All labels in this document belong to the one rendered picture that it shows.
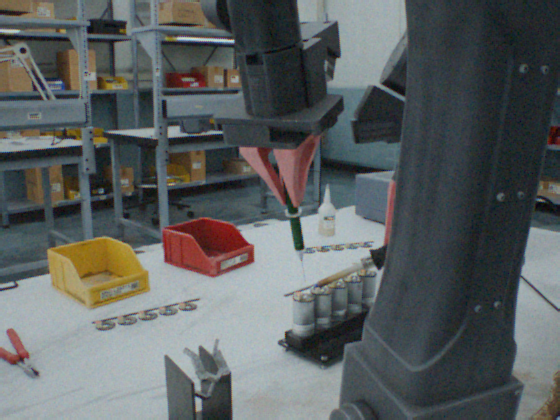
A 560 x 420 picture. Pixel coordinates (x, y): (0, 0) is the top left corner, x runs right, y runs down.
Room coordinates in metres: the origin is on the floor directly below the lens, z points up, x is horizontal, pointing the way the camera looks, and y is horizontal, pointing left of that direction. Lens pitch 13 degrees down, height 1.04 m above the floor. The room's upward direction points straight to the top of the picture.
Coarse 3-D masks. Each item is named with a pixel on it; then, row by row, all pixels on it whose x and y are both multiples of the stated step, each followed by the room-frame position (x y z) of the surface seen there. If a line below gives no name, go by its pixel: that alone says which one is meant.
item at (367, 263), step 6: (366, 258) 0.55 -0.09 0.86; (360, 264) 0.55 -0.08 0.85; (366, 264) 0.55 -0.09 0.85; (372, 264) 0.55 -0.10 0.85; (342, 270) 0.55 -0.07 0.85; (348, 270) 0.55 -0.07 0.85; (354, 270) 0.55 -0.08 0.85; (366, 270) 0.55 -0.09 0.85; (330, 276) 0.55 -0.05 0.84; (336, 276) 0.55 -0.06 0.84; (342, 276) 0.55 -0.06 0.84; (318, 282) 0.55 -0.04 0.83; (324, 282) 0.55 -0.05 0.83; (330, 282) 0.55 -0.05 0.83
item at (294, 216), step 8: (288, 200) 0.51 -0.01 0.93; (288, 208) 0.52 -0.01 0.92; (296, 208) 0.52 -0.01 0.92; (288, 216) 0.52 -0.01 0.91; (296, 216) 0.52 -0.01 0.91; (296, 224) 0.52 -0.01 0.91; (296, 232) 0.52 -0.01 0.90; (296, 240) 0.52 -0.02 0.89; (296, 248) 0.53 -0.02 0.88; (304, 248) 0.53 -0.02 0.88
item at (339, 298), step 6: (336, 294) 0.59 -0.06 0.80; (342, 294) 0.59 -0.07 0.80; (336, 300) 0.59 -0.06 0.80; (342, 300) 0.59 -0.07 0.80; (336, 306) 0.59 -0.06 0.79; (342, 306) 0.59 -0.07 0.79; (336, 312) 0.59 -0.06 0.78; (342, 312) 0.59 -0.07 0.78; (336, 318) 0.59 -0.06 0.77; (342, 318) 0.59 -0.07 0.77
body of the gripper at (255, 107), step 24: (288, 48) 0.46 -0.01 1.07; (240, 72) 0.47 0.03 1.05; (264, 72) 0.45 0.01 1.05; (288, 72) 0.46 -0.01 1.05; (240, 96) 0.53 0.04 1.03; (264, 96) 0.46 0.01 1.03; (288, 96) 0.46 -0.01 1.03; (336, 96) 0.49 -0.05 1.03; (216, 120) 0.48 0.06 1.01; (240, 120) 0.47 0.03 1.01; (264, 120) 0.46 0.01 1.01; (288, 120) 0.45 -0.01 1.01; (312, 120) 0.44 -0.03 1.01
